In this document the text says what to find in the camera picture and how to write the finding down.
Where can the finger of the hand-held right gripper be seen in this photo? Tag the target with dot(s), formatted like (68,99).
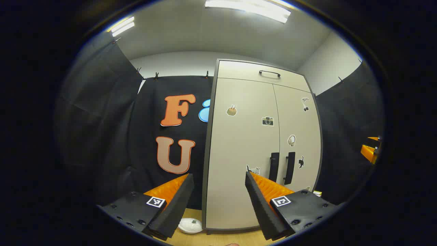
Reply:
(368,153)
(374,138)

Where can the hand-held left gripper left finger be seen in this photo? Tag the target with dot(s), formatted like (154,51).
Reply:
(177,205)

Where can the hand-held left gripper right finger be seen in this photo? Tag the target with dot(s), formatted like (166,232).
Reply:
(261,205)

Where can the grey double-door shoe cabinet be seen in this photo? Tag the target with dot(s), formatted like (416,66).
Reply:
(209,171)

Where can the grey cabinet door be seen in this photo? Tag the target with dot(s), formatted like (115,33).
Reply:
(297,116)
(239,153)

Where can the grey cabinet flap panel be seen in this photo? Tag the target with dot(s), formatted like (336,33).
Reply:
(239,71)

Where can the white crumpled bag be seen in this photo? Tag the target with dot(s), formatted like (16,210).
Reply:
(189,226)

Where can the black backdrop cloth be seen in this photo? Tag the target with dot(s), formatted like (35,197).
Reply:
(99,112)
(146,136)
(344,130)

